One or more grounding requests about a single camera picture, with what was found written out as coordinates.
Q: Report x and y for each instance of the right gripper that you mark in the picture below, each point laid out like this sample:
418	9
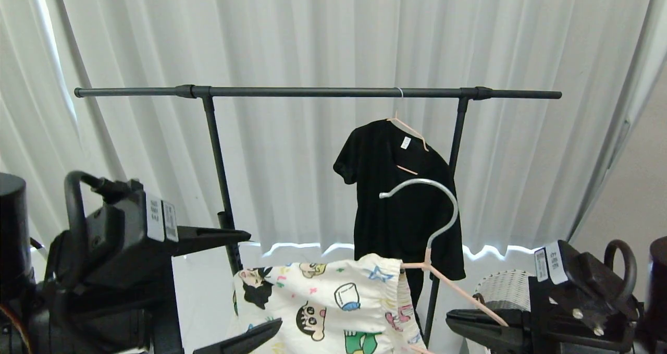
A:
539	322

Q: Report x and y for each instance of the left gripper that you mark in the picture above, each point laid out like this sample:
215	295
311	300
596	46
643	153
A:
120	312

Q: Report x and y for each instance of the cream printed garment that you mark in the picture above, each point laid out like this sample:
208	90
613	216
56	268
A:
333	302

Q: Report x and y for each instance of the pink clothes hanger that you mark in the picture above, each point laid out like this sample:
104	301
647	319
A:
411	131
452	223

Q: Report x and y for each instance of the black garment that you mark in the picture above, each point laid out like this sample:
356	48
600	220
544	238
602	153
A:
401	229

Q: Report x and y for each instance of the white laundry basket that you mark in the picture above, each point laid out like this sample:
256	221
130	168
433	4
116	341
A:
505	291

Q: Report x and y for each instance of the black clothes rack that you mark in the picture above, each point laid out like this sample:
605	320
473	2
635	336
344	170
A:
312	92

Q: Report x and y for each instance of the white curtain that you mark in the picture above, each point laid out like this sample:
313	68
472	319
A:
286	176

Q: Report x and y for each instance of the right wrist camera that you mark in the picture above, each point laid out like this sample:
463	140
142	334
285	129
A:
578	281

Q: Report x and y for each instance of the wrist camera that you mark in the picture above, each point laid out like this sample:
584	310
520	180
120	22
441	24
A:
578	281
125	223

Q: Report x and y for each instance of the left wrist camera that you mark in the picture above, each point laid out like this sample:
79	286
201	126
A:
125	223

